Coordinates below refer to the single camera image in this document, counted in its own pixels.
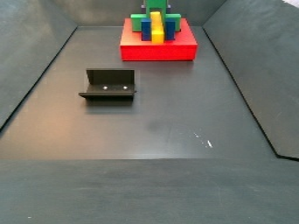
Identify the green stepped block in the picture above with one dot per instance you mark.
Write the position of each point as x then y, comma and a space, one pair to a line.
155, 5

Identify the black angle fixture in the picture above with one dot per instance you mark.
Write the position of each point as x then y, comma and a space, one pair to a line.
109, 83

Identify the red base board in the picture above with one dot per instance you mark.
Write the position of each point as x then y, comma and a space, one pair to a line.
137, 50

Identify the yellow long block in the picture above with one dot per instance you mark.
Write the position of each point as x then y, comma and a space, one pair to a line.
156, 27

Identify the left blue block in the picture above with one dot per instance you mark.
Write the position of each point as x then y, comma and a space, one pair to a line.
146, 29

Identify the blue block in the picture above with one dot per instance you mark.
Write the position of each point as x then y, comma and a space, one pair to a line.
146, 29
170, 29

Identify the right blue block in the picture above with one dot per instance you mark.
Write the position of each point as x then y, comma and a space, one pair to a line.
170, 29

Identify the right purple block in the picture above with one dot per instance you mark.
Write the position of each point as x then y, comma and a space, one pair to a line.
168, 9

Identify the purple block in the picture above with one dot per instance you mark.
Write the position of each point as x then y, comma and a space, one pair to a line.
168, 9
143, 8

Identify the left purple block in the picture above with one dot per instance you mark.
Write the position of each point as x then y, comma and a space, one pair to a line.
143, 8

